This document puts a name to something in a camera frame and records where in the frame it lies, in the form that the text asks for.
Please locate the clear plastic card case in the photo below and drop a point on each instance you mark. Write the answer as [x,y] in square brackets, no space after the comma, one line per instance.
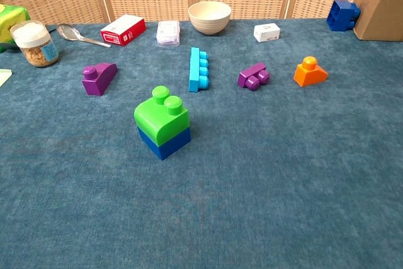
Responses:
[168,32]

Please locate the purple sloped one-stud block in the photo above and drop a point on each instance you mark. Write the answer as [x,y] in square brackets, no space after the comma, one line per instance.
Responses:
[97,81]

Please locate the white-lidded snack jar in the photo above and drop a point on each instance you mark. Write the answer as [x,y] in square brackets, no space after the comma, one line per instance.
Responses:
[34,45]

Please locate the green yellow tissue box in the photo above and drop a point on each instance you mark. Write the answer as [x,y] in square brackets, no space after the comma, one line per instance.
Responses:
[9,17]

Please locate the small purple two-stud block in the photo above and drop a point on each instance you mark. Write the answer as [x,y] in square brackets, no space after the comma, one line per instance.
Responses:
[248,75]

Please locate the orange sloped one-stud block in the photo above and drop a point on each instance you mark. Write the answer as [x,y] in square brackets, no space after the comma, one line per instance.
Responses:
[307,75]

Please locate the red and white box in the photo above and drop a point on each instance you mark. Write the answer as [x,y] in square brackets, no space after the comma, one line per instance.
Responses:
[122,31]

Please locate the dark blue four-stud block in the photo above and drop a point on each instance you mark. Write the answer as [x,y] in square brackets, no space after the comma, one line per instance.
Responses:
[173,149]
[338,17]

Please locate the metal spoon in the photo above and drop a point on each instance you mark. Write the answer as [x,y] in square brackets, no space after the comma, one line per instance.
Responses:
[67,32]

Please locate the teal blue table cloth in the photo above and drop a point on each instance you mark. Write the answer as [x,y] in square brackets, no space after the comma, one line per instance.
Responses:
[201,203]

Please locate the small white box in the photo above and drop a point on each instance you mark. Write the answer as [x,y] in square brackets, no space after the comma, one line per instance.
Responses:
[266,32]

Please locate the beige bowl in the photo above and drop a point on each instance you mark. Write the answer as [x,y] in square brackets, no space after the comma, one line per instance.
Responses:
[209,23]

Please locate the cardboard box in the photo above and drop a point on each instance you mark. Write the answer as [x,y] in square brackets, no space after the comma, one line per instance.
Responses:
[381,4]

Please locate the green two-stud rounded block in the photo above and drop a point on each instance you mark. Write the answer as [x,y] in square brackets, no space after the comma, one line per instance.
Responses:
[157,121]

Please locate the light blue long block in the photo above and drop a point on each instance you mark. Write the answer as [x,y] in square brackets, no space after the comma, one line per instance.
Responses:
[193,70]

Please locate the light green dustpan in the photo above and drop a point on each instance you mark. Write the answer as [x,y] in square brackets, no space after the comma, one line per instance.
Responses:
[3,77]

